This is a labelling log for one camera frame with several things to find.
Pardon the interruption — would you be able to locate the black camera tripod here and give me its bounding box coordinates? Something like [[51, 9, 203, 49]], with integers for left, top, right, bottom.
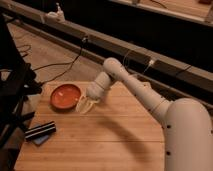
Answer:
[[0, 12, 42, 171]]

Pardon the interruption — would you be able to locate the white object on rail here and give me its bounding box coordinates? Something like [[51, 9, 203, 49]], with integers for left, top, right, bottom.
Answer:
[[46, 3, 65, 22]]

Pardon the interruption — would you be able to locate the orange round plate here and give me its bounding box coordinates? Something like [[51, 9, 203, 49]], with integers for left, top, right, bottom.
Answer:
[[50, 84, 81, 110]]

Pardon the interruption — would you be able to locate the black hanging cable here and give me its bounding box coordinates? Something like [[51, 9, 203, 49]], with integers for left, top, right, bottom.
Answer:
[[32, 35, 90, 85]]

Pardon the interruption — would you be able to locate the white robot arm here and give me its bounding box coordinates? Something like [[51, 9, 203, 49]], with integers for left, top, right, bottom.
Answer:
[[76, 57, 213, 171]]

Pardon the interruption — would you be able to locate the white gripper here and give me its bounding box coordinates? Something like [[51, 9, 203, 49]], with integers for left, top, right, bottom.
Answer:
[[76, 81, 106, 114]]

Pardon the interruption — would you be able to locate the black striped box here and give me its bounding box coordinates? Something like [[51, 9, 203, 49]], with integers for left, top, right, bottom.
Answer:
[[25, 122, 56, 141]]

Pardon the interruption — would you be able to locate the long metal rail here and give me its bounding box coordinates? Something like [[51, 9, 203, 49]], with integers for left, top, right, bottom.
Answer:
[[0, 0, 213, 104]]

